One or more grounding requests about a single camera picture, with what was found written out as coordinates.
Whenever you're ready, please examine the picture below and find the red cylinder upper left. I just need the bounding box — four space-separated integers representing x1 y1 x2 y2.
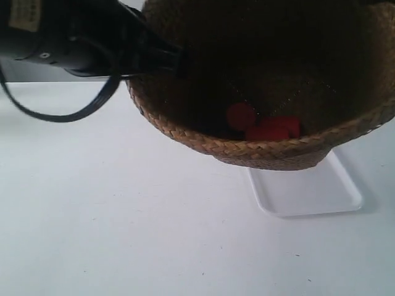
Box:
245 125 289 141

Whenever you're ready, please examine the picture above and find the black flat cable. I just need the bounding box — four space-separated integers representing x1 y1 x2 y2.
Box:
0 35 143 123

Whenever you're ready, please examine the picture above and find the red cylinder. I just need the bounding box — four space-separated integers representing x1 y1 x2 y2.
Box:
258 116 301 138
245 125 289 141

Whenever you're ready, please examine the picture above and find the brown woven wicker basket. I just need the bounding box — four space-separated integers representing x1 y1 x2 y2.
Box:
127 1 394 171

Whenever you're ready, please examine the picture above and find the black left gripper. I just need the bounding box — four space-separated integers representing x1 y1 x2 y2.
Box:
67 1 188 78

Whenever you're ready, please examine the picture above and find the red round object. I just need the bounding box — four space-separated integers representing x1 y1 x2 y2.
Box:
226 102 256 131

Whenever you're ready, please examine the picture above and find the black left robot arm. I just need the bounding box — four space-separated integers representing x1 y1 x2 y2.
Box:
1 0 188 78

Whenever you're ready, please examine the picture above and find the white plastic tray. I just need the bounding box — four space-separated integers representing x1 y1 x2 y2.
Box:
248 151 364 218

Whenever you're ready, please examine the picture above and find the red cylinder upper right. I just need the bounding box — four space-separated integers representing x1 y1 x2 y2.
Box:
258 116 301 138

